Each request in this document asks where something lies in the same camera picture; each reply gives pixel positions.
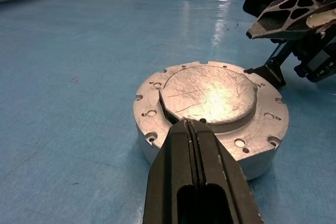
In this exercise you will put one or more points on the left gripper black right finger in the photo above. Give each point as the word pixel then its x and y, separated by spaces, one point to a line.
pixel 218 166

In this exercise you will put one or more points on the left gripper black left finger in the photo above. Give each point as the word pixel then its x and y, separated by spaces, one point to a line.
pixel 170 161

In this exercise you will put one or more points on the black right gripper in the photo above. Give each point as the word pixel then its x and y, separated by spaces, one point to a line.
pixel 320 58

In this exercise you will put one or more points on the round scratched silver lid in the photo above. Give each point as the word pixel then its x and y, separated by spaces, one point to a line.
pixel 210 95

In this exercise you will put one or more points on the round silver motor housing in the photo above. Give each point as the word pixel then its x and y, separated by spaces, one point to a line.
pixel 262 140

